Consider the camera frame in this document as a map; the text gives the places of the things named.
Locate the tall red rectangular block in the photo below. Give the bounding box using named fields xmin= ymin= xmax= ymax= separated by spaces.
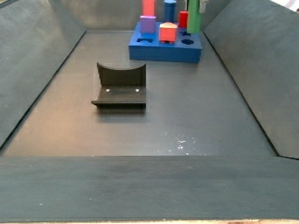
xmin=143 ymin=0 xmax=155 ymax=16

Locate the short red white-topped block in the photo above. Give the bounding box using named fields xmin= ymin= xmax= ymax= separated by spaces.
xmin=159 ymin=22 xmax=178 ymax=44

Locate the black curved holder stand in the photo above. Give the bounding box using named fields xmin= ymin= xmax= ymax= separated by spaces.
xmin=91 ymin=64 xmax=146 ymax=107

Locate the red rounded block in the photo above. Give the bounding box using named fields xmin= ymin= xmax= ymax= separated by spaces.
xmin=179 ymin=10 xmax=189 ymax=28

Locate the purple block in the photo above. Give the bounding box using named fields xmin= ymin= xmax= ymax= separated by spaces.
xmin=141 ymin=16 xmax=157 ymax=33

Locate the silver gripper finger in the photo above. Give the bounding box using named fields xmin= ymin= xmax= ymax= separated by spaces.
xmin=199 ymin=0 xmax=210 ymax=13

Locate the blue shape sorter board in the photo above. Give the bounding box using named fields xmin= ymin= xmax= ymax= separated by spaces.
xmin=129 ymin=23 xmax=202 ymax=63

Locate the green hexagon block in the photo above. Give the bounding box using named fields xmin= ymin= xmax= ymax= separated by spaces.
xmin=187 ymin=0 xmax=202 ymax=34

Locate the blue cylinder block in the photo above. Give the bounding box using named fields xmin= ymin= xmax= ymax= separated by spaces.
xmin=163 ymin=0 xmax=177 ymax=22

